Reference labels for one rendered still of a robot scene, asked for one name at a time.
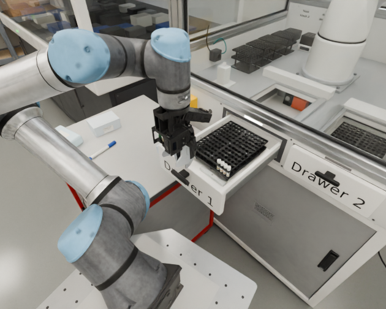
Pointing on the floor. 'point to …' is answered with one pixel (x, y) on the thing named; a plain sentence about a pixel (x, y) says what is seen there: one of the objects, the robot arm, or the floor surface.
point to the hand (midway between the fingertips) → (183, 160)
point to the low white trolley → (144, 170)
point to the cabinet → (299, 232)
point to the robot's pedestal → (198, 292)
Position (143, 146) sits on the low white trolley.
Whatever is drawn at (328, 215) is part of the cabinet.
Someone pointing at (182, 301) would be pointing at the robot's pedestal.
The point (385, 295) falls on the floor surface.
